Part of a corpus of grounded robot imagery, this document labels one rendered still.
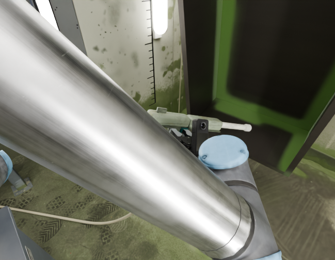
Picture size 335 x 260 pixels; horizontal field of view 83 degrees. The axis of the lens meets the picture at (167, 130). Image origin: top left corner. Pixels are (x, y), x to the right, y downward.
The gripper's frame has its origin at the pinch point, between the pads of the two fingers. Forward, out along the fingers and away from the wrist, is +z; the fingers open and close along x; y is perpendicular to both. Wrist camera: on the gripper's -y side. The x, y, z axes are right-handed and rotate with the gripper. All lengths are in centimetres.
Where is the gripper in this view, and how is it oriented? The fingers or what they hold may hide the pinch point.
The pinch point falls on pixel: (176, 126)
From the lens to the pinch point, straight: 69.8
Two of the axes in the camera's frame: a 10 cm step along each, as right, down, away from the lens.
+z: -3.9, -4.9, 7.8
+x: 8.8, 0.5, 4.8
